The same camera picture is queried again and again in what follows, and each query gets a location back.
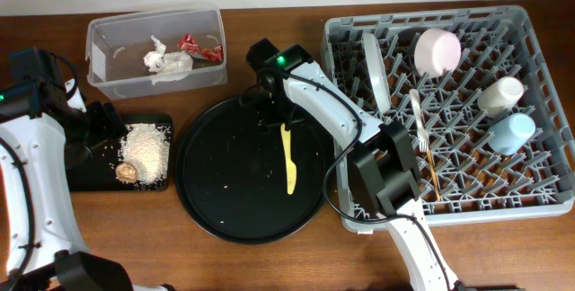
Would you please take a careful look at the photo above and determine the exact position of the light blue cup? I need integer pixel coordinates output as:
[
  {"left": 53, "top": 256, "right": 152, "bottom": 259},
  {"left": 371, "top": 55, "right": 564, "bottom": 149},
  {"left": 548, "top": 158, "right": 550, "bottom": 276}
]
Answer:
[{"left": 488, "top": 113, "right": 536, "bottom": 155}]

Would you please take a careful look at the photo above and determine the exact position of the grey dishwasher rack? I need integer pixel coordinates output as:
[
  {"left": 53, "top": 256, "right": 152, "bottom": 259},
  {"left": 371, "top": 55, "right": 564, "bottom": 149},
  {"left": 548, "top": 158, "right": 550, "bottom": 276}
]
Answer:
[{"left": 321, "top": 5, "right": 574, "bottom": 225}]

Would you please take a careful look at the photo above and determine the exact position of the white plastic fork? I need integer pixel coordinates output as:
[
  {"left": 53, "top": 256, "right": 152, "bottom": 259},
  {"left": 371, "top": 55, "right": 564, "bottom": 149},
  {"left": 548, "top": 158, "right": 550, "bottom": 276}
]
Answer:
[{"left": 409, "top": 89, "right": 429, "bottom": 153}]

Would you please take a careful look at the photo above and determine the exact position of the white rice pile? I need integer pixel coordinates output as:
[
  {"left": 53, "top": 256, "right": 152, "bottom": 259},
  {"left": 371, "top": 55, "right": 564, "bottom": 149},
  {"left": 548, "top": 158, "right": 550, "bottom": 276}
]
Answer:
[{"left": 113, "top": 123, "right": 172, "bottom": 190}]

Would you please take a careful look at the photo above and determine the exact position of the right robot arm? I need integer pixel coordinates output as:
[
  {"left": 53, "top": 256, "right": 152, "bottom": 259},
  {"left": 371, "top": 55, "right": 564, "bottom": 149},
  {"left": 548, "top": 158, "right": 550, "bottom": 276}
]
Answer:
[{"left": 246, "top": 39, "right": 464, "bottom": 290}]

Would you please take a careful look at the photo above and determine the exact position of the yellow plastic knife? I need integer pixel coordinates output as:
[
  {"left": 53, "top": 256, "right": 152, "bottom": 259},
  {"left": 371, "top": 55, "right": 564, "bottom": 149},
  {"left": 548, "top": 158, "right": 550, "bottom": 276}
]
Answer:
[{"left": 280, "top": 124, "right": 297, "bottom": 195}]

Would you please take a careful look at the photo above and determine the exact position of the wooden chopstick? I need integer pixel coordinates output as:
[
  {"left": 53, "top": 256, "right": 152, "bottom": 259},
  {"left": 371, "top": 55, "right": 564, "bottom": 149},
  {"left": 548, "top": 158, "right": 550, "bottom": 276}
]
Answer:
[{"left": 426, "top": 147, "right": 441, "bottom": 202}]

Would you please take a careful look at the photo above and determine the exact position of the red snack wrapper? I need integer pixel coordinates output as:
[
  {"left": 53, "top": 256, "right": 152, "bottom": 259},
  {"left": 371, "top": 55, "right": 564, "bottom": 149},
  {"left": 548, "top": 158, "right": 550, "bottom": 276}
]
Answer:
[{"left": 178, "top": 33, "right": 224, "bottom": 63}]

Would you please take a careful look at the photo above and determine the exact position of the clear plastic waste bin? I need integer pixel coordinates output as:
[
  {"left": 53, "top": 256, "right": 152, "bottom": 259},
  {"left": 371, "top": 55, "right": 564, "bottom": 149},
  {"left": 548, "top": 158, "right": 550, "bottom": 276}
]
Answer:
[{"left": 85, "top": 2, "right": 227, "bottom": 100}]

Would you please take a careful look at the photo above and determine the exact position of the pink bowl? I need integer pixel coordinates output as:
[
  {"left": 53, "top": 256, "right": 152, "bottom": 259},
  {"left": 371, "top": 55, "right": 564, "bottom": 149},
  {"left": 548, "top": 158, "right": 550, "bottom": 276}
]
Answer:
[{"left": 413, "top": 28, "right": 462, "bottom": 78}]

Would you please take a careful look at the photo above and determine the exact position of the brown food patty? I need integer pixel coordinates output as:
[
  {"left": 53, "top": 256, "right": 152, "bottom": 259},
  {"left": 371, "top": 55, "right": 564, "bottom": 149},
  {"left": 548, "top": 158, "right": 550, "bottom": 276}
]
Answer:
[{"left": 115, "top": 163, "right": 138, "bottom": 183}]

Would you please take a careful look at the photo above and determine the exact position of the grey plate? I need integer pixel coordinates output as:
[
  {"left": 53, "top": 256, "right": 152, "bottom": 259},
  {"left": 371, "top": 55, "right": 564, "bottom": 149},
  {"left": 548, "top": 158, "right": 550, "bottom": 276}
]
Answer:
[{"left": 362, "top": 33, "right": 392, "bottom": 114}]

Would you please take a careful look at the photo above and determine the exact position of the white plastic cup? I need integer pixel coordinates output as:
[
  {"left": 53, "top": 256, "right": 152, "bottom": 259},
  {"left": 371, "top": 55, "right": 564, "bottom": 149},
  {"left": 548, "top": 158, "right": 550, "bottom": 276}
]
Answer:
[{"left": 477, "top": 76, "right": 524, "bottom": 119}]

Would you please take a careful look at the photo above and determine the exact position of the black rectangular tray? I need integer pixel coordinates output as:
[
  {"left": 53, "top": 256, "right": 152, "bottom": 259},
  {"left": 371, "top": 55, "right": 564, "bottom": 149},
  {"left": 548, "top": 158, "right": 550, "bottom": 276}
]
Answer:
[{"left": 66, "top": 113, "right": 173, "bottom": 192}]

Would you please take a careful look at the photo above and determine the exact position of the white napkin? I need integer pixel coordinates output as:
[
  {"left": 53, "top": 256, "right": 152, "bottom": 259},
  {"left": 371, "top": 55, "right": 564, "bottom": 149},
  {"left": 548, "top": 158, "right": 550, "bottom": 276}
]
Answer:
[{"left": 143, "top": 35, "right": 193, "bottom": 84}]

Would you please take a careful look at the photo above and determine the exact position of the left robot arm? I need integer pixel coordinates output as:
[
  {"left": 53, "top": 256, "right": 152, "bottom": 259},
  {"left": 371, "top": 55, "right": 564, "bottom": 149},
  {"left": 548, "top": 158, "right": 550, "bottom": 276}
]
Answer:
[{"left": 1, "top": 80, "right": 139, "bottom": 290}]

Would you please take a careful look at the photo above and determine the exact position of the round black serving tray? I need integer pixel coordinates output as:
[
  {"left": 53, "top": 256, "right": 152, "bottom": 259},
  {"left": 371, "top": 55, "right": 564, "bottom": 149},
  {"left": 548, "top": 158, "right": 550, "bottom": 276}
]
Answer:
[{"left": 175, "top": 95, "right": 333, "bottom": 244}]

